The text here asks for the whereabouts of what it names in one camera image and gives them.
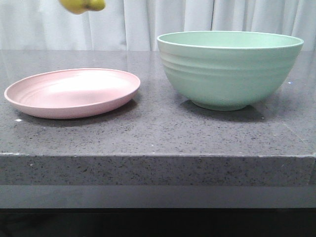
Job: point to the yellow banana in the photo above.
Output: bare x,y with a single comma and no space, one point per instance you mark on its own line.
80,6

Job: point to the green ribbed bowl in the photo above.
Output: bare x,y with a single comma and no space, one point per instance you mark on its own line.
227,70

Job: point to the pink plate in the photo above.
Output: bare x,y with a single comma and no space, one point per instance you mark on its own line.
72,93

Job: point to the white curtain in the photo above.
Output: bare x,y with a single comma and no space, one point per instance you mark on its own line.
136,24

